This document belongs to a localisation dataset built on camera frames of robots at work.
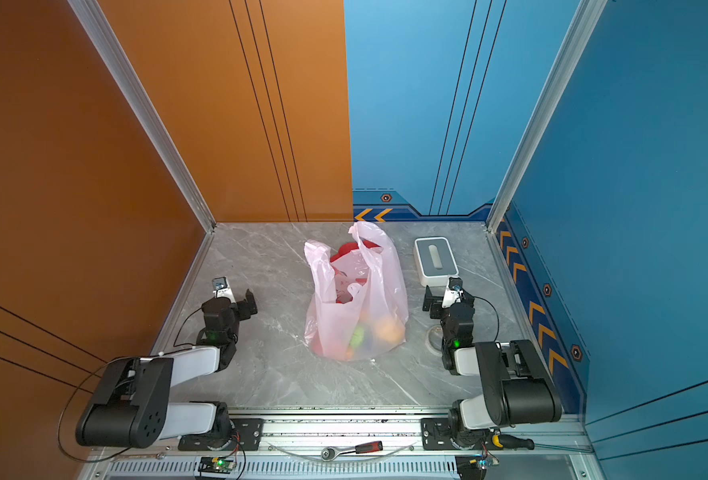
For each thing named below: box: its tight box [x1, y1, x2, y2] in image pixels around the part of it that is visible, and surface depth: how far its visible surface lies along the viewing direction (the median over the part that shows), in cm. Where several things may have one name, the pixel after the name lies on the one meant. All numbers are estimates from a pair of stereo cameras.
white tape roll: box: [425, 324, 444, 356], surface depth 91 cm
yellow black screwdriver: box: [491, 434, 535, 451], surface depth 72 cm
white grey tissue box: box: [414, 236, 459, 287], surface depth 105 cm
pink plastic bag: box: [304, 222, 409, 362], surface depth 77 cm
